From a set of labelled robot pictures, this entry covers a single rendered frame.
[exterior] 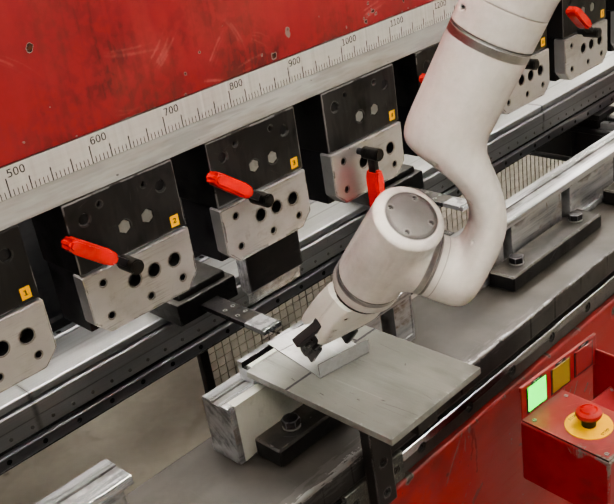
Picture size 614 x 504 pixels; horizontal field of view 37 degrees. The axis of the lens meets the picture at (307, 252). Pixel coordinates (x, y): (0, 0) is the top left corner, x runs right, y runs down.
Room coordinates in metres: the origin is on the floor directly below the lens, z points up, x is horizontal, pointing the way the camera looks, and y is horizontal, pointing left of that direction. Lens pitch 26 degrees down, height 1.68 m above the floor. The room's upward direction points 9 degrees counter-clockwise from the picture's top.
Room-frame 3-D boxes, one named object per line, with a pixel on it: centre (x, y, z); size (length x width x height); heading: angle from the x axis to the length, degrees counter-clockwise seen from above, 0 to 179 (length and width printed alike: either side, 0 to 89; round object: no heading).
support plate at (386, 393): (1.03, -0.05, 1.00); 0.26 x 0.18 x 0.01; 41
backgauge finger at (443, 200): (1.59, -0.21, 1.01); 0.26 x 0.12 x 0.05; 41
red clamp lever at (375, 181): (1.19, -0.11, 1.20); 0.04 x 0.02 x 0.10; 41
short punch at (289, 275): (1.14, 0.05, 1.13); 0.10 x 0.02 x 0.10; 131
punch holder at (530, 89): (1.51, -0.38, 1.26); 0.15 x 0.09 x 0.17; 131
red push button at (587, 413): (1.11, -0.38, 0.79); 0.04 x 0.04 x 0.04
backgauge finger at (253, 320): (1.27, 0.15, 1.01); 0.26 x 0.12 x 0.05; 41
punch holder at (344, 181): (1.25, -0.08, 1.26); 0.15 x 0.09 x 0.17; 131
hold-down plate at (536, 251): (1.49, -0.44, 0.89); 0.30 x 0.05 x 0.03; 131
